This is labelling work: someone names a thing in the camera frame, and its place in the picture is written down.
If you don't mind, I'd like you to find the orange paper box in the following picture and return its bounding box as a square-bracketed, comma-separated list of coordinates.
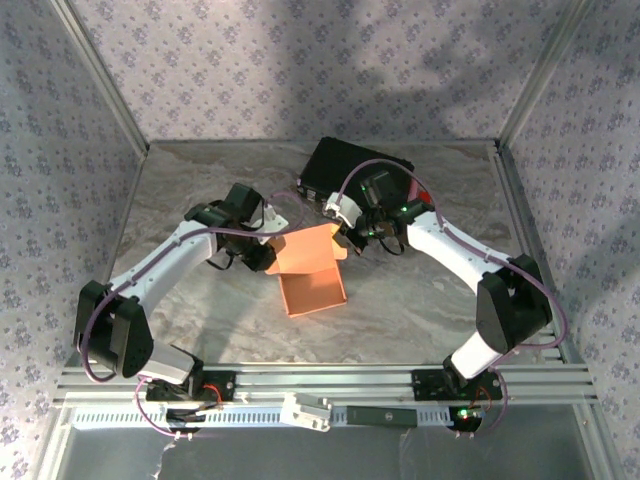
[263, 223, 350, 319]

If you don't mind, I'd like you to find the black left controller board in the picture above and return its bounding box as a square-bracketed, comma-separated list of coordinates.
[165, 407, 224, 432]

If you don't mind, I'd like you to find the black controller board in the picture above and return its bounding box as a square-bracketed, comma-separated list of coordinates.
[165, 407, 224, 432]
[446, 404, 486, 432]

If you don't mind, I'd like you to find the flat black bar device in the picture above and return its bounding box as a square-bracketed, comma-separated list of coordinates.
[346, 407, 419, 427]

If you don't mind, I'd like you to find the black right controller board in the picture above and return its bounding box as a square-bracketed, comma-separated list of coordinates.
[446, 404, 486, 432]

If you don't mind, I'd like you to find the grey metal sheet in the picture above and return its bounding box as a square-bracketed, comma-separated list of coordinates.
[37, 404, 626, 480]

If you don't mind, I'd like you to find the black case with silver handle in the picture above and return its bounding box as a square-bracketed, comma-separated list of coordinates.
[297, 136, 416, 207]

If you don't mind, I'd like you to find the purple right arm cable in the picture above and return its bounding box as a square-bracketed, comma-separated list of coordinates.
[338, 158, 569, 351]

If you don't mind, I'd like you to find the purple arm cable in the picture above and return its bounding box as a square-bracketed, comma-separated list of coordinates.
[338, 158, 569, 351]
[79, 192, 305, 384]

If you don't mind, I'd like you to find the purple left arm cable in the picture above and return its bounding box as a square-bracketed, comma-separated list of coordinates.
[79, 192, 305, 384]

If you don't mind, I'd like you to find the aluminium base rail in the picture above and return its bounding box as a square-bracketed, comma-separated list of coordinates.
[53, 363, 600, 407]

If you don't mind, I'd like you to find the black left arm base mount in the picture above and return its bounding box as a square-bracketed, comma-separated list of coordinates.
[144, 369, 237, 404]

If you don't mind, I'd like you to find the aluminium side rail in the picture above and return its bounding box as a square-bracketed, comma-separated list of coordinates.
[492, 142, 586, 366]

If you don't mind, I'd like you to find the white slotted cable duct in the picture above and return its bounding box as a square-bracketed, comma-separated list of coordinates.
[72, 404, 486, 430]

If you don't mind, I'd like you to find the white plastic bracket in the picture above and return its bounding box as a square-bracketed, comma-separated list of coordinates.
[280, 392, 332, 432]

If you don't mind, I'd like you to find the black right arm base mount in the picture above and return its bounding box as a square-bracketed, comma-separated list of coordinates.
[410, 367, 504, 401]

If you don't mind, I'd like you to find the aluminium corner post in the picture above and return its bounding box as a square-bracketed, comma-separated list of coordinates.
[49, 0, 151, 157]
[497, 0, 597, 149]

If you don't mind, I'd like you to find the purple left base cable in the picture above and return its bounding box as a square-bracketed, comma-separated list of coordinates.
[134, 374, 199, 441]

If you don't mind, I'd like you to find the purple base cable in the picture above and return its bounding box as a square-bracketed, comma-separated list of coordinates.
[452, 372, 507, 440]
[134, 374, 199, 441]

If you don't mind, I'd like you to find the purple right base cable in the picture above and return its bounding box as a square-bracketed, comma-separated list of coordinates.
[452, 372, 507, 440]

